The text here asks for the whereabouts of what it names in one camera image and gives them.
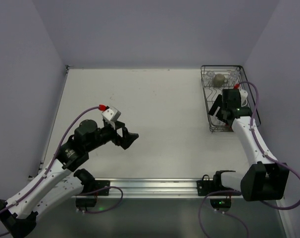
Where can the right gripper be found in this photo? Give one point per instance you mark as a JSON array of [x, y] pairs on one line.
[[221, 113]]

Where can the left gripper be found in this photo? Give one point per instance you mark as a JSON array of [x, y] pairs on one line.
[[119, 135]]

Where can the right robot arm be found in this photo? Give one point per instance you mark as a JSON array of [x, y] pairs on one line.
[[265, 179]]

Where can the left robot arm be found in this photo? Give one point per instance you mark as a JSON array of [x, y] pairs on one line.
[[62, 177]]

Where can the olive green mug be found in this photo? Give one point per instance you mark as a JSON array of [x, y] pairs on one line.
[[219, 80]]

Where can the clear glass back left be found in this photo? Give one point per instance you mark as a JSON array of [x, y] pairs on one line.
[[208, 78]]

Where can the clear glass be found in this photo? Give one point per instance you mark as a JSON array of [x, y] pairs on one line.
[[208, 78], [233, 76]]

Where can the clear glass back right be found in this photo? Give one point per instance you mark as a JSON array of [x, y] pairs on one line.
[[233, 76]]

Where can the black wire dish rack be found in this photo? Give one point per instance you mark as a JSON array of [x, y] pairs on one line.
[[229, 89]]

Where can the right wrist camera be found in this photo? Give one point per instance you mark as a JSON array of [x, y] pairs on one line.
[[244, 97]]

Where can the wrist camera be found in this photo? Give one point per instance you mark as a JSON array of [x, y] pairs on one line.
[[111, 114], [244, 97]]

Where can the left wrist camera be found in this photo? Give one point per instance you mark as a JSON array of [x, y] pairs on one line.
[[111, 114]]

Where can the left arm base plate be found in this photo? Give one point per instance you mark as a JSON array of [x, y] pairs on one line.
[[96, 185]]

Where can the aluminium mounting rail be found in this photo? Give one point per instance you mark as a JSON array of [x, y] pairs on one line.
[[127, 188]]

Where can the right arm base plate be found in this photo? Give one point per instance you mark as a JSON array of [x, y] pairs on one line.
[[208, 184]]

